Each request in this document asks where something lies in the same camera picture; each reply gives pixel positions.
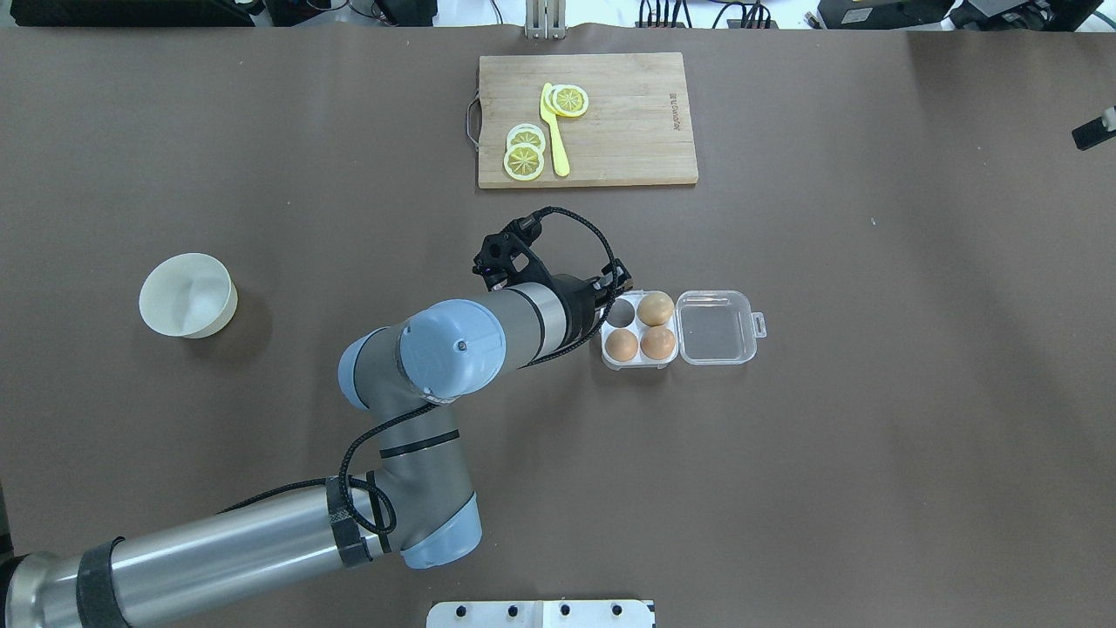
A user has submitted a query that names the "yellow plastic knife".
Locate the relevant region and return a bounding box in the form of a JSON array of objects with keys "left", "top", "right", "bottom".
[{"left": 539, "top": 83, "right": 570, "bottom": 178}]

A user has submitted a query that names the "lemon slice at handle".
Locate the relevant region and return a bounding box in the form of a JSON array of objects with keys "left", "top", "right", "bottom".
[{"left": 547, "top": 84, "right": 589, "bottom": 118}]

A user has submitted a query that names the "lemon slice near knife tip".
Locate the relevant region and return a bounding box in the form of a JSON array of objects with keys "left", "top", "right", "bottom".
[{"left": 502, "top": 142, "right": 545, "bottom": 181}]

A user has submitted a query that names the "white bowl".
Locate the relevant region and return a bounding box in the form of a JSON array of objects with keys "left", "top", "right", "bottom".
[{"left": 137, "top": 253, "right": 239, "bottom": 339}]

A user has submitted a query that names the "clear plastic egg box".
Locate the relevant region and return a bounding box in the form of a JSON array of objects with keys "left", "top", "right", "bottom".
[{"left": 602, "top": 290, "right": 768, "bottom": 371}]

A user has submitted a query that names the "bamboo cutting board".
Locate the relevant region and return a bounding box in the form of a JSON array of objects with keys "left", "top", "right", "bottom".
[{"left": 477, "top": 52, "right": 700, "bottom": 189}]

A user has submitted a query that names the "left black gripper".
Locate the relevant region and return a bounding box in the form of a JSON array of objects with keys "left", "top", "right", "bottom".
[{"left": 558, "top": 263, "right": 631, "bottom": 342}]

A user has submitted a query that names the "lemon slice pair middle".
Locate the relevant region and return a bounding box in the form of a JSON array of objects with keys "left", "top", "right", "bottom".
[{"left": 506, "top": 123, "right": 547, "bottom": 152}]

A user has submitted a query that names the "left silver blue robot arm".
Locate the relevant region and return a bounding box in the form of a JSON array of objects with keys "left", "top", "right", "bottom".
[{"left": 3, "top": 262, "right": 631, "bottom": 627}]

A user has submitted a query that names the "white central mounting column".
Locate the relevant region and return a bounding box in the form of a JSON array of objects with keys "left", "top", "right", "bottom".
[{"left": 425, "top": 599, "right": 657, "bottom": 627}]

